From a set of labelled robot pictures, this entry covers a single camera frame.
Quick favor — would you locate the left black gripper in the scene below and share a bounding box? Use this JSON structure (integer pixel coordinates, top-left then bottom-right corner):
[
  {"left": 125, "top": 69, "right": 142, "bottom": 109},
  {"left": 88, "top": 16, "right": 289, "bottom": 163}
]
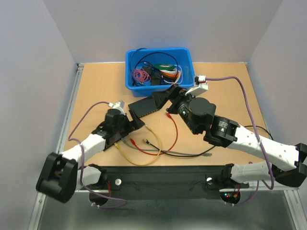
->
[{"left": 113, "top": 109, "right": 144, "bottom": 135}]

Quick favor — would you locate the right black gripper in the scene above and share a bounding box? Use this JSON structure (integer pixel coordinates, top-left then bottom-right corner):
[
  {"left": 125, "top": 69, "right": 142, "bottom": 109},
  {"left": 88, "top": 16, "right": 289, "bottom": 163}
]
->
[{"left": 152, "top": 83, "right": 200, "bottom": 135}]

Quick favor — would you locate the large black network switch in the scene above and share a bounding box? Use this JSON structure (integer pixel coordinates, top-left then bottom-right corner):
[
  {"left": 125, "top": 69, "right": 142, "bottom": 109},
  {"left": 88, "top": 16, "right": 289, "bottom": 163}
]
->
[{"left": 91, "top": 125, "right": 135, "bottom": 150}]

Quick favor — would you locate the yellow ethernet cable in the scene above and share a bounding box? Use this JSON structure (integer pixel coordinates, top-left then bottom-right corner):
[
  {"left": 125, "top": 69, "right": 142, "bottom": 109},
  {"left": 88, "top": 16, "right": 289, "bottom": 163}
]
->
[{"left": 114, "top": 126, "right": 161, "bottom": 166}]

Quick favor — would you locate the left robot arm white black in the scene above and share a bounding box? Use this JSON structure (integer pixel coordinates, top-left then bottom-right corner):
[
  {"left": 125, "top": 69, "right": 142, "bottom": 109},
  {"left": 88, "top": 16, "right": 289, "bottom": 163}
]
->
[{"left": 35, "top": 109, "right": 145, "bottom": 203}]

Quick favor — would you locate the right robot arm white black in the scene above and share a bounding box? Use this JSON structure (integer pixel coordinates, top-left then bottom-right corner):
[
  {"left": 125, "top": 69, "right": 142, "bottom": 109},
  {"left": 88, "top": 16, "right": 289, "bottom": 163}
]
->
[{"left": 152, "top": 81, "right": 307, "bottom": 187}]

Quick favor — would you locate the black adapter in bin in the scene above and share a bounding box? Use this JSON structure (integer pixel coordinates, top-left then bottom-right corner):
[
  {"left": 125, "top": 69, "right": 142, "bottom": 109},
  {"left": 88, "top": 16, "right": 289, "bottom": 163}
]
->
[{"left": 142, "top": 66, "right": 162, "bottom": 86}]

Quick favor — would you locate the blue plastic bin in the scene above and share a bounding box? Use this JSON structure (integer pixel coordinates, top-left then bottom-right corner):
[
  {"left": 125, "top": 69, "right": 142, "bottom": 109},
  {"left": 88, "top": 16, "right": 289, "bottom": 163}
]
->
[{"left": 125, "top": 47, "right": 195, "bottom": 97}]

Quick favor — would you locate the small black network switch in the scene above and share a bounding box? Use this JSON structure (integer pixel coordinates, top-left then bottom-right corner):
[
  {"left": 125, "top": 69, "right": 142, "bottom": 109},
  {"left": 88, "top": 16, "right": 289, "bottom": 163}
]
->
[{"left": 128, "top": 96, "right": 159, "bottom": 118}]

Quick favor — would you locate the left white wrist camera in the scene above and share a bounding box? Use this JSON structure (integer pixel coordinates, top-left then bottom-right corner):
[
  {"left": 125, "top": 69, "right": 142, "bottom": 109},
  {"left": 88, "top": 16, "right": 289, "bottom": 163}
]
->
[{"left": 108, "top": 100, "right": 125, "bottom": 114}]

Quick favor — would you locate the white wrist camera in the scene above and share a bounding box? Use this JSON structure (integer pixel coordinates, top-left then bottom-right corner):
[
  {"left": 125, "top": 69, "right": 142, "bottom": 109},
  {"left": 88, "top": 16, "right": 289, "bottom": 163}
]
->
[
  {"left": 185, "top": 75, "right": 209, "bottom": 97},
  {"left": 108, "top": 100, "right": 125, "bottom": 114}
]

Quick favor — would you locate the grey ethernet cable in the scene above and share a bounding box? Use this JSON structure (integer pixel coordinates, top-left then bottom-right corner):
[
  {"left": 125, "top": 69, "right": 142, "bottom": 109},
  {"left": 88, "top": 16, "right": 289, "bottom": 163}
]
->
[{"left": 121, "top": 138, "right": 213, "bottom": 158}]

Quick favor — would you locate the green white orange cable bundle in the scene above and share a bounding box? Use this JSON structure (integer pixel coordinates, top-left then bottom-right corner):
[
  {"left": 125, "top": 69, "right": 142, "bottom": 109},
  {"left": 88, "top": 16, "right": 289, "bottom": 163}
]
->
[{"left": 153, "top": 62, "right": 183, "bottom": 86}]

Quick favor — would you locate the pink coiled cable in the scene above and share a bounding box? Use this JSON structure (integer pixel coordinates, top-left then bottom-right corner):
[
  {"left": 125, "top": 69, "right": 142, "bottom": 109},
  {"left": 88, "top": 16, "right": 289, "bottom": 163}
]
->
[{"left": 132, "top": 68, "right": 151, "bottom": 83}]

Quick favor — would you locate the black cable on table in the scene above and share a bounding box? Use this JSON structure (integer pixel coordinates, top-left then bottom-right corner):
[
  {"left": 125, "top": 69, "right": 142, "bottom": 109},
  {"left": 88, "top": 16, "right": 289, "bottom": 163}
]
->
[{"left": 143, "top": 126, "right": 285, "bottom": 168}]

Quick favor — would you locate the red ethernet cable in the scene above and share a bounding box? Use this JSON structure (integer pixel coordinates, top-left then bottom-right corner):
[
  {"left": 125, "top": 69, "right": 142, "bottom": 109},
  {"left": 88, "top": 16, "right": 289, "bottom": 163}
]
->
[{"left": 130, "top": 112, "right": 179, "bottom": 156}]

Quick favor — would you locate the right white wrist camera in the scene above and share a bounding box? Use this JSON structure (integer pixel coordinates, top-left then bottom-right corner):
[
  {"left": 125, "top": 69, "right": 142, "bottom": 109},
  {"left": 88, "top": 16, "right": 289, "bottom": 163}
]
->
[{"left": 185, "top": 75, "right": 209, "bottom": 97}]

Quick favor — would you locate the black cable in bin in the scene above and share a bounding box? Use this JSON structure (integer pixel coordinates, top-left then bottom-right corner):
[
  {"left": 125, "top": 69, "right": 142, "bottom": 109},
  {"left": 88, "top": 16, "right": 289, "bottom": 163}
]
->
[{"left": 130, "top": 48, "right": 179, "bottom": 72}]

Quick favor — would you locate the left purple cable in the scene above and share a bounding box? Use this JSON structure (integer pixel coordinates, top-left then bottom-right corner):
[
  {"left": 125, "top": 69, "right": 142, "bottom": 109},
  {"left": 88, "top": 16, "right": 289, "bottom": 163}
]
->
[{"left": 68, "top": 102, "right": 128, "bottom": 209}]

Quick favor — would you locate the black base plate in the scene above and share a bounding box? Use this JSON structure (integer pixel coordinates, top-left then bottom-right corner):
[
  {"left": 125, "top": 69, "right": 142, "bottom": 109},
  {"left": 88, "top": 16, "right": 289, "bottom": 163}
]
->
[{"left": 78, "top": 164, "right": 247, "bottom": 202}]

